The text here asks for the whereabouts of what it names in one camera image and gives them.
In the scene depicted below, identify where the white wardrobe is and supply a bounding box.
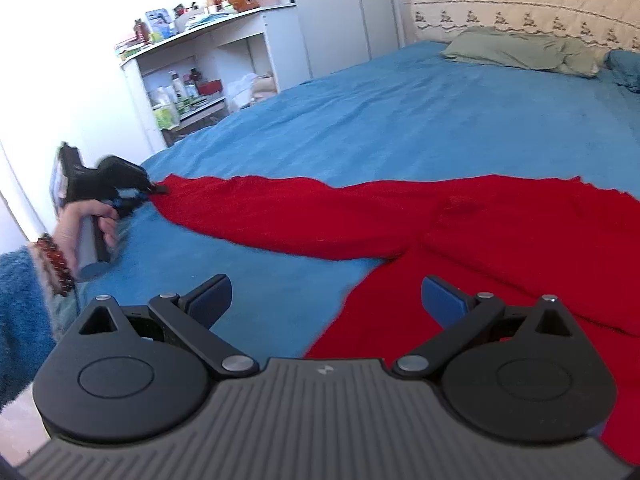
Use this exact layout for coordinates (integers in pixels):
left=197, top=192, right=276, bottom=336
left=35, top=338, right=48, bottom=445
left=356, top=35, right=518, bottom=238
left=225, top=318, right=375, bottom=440
left=283, top=0, right=402, bottom=94

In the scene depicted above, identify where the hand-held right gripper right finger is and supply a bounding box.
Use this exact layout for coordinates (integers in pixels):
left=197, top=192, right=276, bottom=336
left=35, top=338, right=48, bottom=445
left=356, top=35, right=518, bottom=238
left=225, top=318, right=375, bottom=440
left=391, top=276, right=577, bottom=379

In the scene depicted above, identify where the green pillow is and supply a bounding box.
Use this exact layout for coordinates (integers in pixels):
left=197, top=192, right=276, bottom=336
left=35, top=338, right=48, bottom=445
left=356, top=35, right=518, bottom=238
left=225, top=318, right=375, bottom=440
left=440, top=27, right=603, bottom=79

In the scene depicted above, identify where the person's left hand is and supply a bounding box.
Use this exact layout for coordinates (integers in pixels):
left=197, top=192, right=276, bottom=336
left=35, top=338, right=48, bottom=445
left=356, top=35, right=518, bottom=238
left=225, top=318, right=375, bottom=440
left=52, top=199, right=122, bottom=284

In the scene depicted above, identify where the person's left forearm blue sleeve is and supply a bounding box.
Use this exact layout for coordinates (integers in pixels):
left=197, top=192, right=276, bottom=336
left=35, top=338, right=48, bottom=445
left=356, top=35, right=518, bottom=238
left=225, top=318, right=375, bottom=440
left=0, top=243, right=84, bottom=413

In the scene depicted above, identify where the white cloth bundle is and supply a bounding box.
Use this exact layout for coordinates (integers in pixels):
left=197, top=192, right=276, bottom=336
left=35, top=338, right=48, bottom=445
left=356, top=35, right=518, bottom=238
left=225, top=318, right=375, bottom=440
left=238, top=73, right=277, bottom=108

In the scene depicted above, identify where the blue pillow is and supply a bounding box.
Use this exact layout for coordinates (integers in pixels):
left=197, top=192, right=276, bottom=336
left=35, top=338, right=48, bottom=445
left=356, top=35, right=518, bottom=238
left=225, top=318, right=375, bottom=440
left=603, top=49, right=640, bottom=94

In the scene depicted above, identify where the blue bed blanket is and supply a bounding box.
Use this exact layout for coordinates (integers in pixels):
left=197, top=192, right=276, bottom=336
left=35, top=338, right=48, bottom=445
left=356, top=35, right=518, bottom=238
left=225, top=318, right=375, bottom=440
left=10, top=40, right=640, bottom=411

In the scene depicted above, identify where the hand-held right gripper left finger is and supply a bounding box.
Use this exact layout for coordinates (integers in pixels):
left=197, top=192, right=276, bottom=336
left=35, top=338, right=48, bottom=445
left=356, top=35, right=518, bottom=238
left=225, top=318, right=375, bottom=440
left=76, top=274, right=260, bottom=379

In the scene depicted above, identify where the white plastic bottle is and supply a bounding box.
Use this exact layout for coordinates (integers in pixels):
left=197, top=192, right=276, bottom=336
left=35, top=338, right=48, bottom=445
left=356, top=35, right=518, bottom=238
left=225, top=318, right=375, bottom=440
left=167, top=70, right=185, bottom=105

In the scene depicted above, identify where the cream quilted embroidered headboard cover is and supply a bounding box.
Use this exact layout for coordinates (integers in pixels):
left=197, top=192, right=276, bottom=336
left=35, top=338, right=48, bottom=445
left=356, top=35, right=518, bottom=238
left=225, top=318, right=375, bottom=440
left=406, top=0, right=640, bottom=55

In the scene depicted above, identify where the green packet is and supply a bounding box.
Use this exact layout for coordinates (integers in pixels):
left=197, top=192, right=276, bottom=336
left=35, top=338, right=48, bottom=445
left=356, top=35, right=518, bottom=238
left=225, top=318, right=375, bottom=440
left=153, top=102, right=182, bottom=131

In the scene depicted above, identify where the red knitted garment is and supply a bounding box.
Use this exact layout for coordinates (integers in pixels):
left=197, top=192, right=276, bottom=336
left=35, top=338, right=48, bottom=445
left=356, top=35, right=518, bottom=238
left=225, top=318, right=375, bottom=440
left=149, top=173, right=640, bottom=467

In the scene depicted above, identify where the red bead bracelet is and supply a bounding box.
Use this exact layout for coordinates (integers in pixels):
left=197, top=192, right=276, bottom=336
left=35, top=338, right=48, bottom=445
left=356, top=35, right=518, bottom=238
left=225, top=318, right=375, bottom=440
left=34, top=233, right=78, bottom=296

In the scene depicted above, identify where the white shelf desk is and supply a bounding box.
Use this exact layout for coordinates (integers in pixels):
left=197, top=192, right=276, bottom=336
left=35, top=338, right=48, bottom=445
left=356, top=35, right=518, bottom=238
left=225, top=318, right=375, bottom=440
left=117, top=2, right=309, bottom=157

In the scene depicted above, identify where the blue and white box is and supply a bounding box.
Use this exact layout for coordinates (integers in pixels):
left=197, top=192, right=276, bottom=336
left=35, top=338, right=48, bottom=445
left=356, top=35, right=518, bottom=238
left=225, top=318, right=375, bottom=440
left=145, top=7, right=172, bottom=37

